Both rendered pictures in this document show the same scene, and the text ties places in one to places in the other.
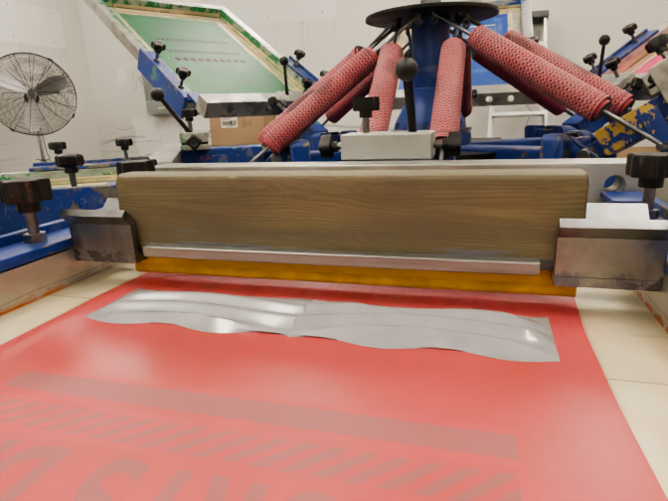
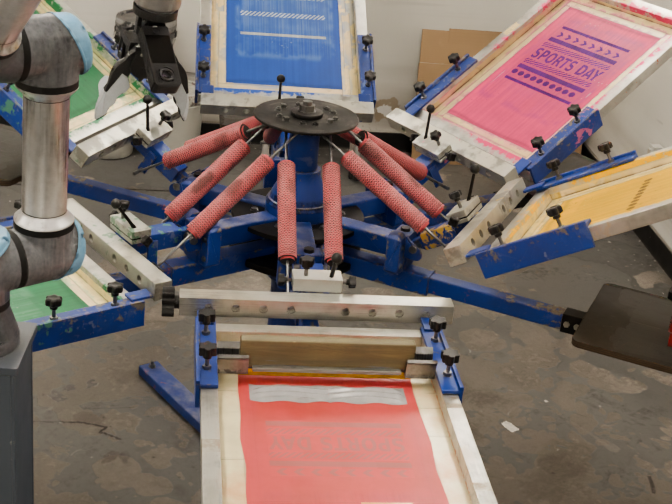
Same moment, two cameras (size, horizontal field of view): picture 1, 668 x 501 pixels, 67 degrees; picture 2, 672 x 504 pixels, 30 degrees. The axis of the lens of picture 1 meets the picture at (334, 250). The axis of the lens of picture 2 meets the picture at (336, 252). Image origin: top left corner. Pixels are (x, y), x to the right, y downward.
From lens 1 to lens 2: 254 cm
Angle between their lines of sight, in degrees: 26
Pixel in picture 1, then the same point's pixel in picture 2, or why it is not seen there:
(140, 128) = not seen: outside the picture
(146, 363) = (297, 415)
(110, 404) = (303, 427)
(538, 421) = (404, 420)
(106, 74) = not seen: outside the picture
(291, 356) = (336, 409)
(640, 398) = (425, 412)
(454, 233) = (374, 361)
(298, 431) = (354, 428)
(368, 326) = (353, 397)
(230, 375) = (325, 416)
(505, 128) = not seen: outside the picture
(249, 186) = (301, 345)
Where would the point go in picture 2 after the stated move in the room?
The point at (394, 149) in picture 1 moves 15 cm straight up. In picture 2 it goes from (322, 287) to (328, 233)
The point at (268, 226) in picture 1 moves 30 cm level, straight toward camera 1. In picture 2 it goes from (306, 359) to (375, 425)
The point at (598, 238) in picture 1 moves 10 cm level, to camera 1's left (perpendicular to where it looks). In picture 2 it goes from (418, 364) to (379, 370)
